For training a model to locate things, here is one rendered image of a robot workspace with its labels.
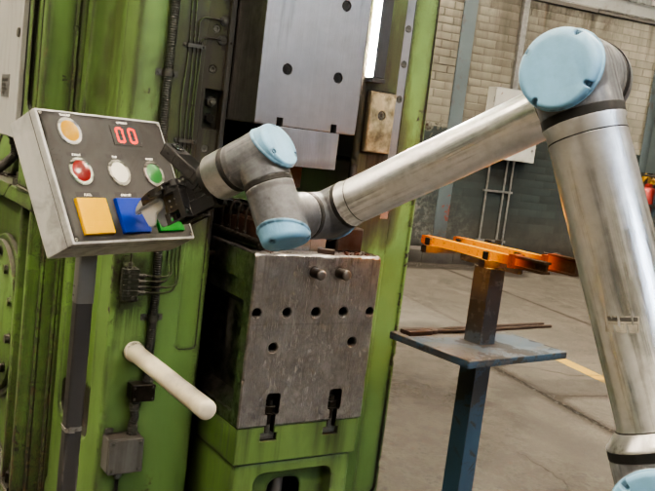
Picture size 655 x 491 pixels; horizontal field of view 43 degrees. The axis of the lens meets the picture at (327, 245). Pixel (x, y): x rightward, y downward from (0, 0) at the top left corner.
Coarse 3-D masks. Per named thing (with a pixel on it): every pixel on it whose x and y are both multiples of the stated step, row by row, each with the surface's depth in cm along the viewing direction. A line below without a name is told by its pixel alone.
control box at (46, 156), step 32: (32, 128) 160; (96, 128) 171; (128, 128) 178; (160, 128) 188; (32, 160) 160; (64, 160) 161; (96, 160) 168; (128, 160) 175; (160, 160) 184; (32, 192) 161; (64, 192) 158; (96, 192) 165; (128, 192) 172; (64, 224) 156; (64, 256) 162
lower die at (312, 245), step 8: (224, 208) 234; (232, 208) 233; (240, 208) 229; (216, 216) 231; (224, 216) 227; (232, 216) 223; (240, 216) 219; (248, 216) 221; (224, 224) 226; (232, 224) 223; (240, 224) 219; (248, 224) 215; (248, 232) 215; (312, 240) 218; (320, 240) 220; (296, 248) 216; (304, 248) 218; (312, 248) 219
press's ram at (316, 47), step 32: (256, 0) 204; (288, 0) 203; (320, 0) 207; (352, 0) 212; (256, 32) 204; (288, 32) 204; (320, 32) 209; (352, 32) 214; (256, 64) 203; (288, 64) 206; (320, 64) 211; (352, 64) 216; (256, 96) 203; (288, 96) 207; (320, 96) 212; (352, 96) 217; (320, 128) 214; (352, 128) 219
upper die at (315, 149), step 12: (228, 132) 226; (240, 132) 220; (288, 132) 209; (300, 132) 211; (312, 132) 213; (324, 132) 215; (300, 144) 212; (312, 144) 213; (324, 144) 215; (336, 144) 217; (300, 156) 212; (312, 156) 214; (324, 156) 216; (312, 168) 215; (324, 168) 217
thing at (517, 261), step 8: (424, 240) 231; (432, 240) 229; (440, 240) 226; (448, 240) 226; (448, 248) 223; (456, 248) 221; (464, 248) 219; (472, 248) 217; (480, 248) 215; (480, 256) 215; (496, 256) 210; (504, 256) 208; (512, 256) 205; (520, 256) 204; (512, 264) 205; (520, 264) 205; (528, 264) 203; (536, 264) 201; (544, 264) 198; (536, 272) 200; (544, 272) 199
